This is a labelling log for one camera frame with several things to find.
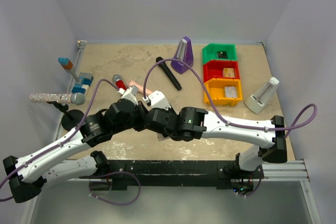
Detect red storage bin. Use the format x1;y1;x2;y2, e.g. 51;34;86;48
203;60;240;82

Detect black microphone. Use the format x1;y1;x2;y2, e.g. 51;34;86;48
159;61;182;91

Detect purple metronome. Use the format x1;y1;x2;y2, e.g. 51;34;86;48
171;36;194;74

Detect beige leather card holder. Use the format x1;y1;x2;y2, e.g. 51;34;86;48
157;133;170;142

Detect yellow storage bin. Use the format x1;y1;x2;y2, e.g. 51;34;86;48
204;78;243;106

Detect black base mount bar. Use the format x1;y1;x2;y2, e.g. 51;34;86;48
89;160;264;190

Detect card stack in yellow bin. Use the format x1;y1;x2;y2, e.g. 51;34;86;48
224;86;237;99

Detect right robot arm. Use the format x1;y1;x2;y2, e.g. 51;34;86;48
145;107;288;178

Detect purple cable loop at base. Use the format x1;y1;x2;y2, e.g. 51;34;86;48
88;170;143;206

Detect silver glitter microphone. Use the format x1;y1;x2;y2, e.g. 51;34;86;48
29;93;86;105

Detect wooden block in red bin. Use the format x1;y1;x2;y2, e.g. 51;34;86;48
223;68;235;79

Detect black item in green bin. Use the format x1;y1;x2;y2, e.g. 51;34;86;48
217;51;228;59

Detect red glitter microphone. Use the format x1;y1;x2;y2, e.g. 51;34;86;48
112;74;127;90

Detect black microphone stand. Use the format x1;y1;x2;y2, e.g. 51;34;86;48
48;102;84;131

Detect green storage bin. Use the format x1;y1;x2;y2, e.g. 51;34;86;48
202;44;238;64

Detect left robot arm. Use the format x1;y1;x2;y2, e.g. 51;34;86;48
3;99;148;203

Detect pink microphone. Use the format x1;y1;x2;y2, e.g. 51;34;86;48
124;80;153;95

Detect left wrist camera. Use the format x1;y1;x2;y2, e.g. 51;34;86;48
118;85;138;105

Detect blue toy brick tower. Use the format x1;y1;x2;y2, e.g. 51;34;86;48
58;57;94;96

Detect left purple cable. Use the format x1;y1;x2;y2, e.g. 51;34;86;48
0;78;124;201

